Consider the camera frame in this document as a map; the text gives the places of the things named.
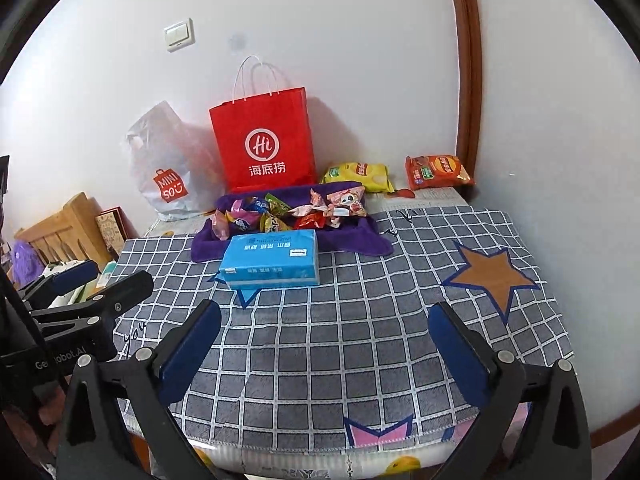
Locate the brown framed box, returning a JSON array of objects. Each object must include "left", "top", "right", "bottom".
[{"left": 96, "top": 206, "right": 137, "bottom": 260}]

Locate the white wall switch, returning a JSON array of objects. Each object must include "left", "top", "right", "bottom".
[{"left": 163, "top": 18, "right": 195, "bottom": 52}]

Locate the red gold snack packet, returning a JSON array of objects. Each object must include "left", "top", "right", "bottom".
[{"left": 294, "top": 210, "right": 326, "bottom": 230}]

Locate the pink and yellow snack packet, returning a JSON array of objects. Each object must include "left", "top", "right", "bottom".
[{"left": 226, "top": 200, "right": 262, "bottom": 232}]

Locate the panda print snack packet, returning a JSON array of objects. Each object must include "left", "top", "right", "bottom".
[{"left": 324, "top": 185, "right": 368, "bottom": 218}]

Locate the red paper shopping bag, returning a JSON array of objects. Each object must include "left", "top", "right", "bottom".
[{"left": 209, "top": 84, "right": 317, "bottom": 193}]

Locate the brown wooden door frame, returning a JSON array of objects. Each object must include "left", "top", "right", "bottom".
[{"left": 452, "top": 0, "right": 483, "bottom": 174}]

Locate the blue tissue pack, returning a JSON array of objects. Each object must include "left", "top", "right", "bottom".
[{"left": 217, "top": 230, "right": 320, "bottom": 289}]

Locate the white plastic Miniso bag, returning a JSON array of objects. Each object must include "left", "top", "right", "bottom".
[{"left": 122, "top": 101, "right": 224, "bottom": 221}]

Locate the yellow chips bag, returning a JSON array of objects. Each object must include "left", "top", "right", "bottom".
[{"left": 321, "top": 162, "right": 395, "bottom": 193}]

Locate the white red candy packet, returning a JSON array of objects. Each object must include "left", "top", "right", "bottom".
[{"left": 309, "top": 188, "right": 326, "bottom": 212}]

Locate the left hand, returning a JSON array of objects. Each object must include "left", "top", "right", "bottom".
[{"left": 1, "top": 386, "right": 65, "bottom": 446}]

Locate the green snack packet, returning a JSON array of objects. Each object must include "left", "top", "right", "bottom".
[{"left": 264, "top": 193, "right": 292, "bottom": 218}]

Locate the red chips bag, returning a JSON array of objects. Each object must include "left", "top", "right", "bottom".
[{"left": 405, "top": 155, "right": 473, "bottom": 191}]

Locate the purple towel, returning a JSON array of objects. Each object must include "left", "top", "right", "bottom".
[{"left": 190, "top": 181, "right": 393, "bottom": 263}]

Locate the blue cookie packet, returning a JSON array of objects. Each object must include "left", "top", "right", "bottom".
[{"left": 240, "top": 196, "right": 269, "bottom": 226}]

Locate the grey checked tablecloth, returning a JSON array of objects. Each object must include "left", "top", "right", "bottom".
[{"left": 114, "top": 207, "right": 573, "bottom": 452}]

